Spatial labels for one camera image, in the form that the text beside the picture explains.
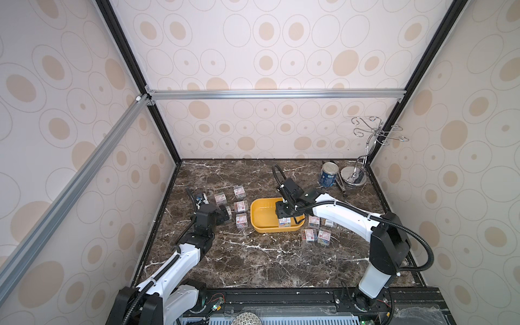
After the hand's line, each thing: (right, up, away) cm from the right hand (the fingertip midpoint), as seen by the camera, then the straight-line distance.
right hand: (287, 209), depth 88 cm
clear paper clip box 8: (+10, -12, 0) cm, 15 cm away
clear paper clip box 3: (-23, +6, +15) cm, 28 cm away
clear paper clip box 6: (-27, -3, +9) cm, 29 cm away
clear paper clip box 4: (-21, 0, +10) cm, 23 cm away
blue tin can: (+23, +16, +15) cm, 31 cm away
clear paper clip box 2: (-32, +3, +12) cm, 34 cm away
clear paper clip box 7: (+13, -6, +4) cm, 15 cm away
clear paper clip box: (-1, -5, -4) cm, 7 cm away
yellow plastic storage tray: (-10, -6, +11) cm, 16 cm away
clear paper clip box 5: (-21, -6, +4) cm, 22 cm away
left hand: (-29, +2, -2) cm, 29 cm away
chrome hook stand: (+40, +15, +22) cm, 48 cm away
